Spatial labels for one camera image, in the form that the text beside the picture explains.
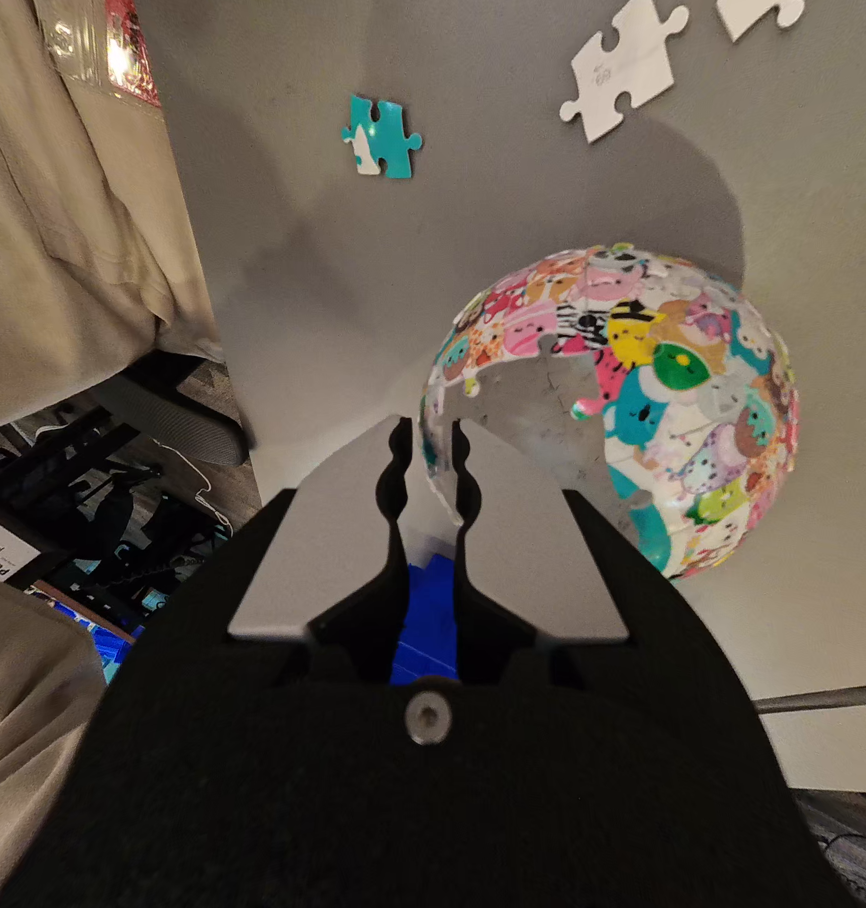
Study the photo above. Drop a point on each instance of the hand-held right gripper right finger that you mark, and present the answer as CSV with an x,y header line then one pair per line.
x,y
539,560

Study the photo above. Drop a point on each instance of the clear plastic bag pink print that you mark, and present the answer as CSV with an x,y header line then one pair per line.
x,y
96,49

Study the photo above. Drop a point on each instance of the grey black office chair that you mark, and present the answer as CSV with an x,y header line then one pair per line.
x,y
184,425

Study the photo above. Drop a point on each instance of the colourful puzzle ball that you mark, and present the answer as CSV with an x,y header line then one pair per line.
x,y
688,397

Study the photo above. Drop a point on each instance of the black framed tag sign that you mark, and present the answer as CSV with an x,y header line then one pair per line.
x,y
3,550

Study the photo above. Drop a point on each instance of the beige pants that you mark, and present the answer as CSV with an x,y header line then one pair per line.
x,y
28,709

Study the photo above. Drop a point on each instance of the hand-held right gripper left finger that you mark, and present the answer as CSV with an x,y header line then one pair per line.
x,y
312,560

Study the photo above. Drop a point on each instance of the teal white puzzle piece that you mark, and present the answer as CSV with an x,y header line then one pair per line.
x,y
389,138

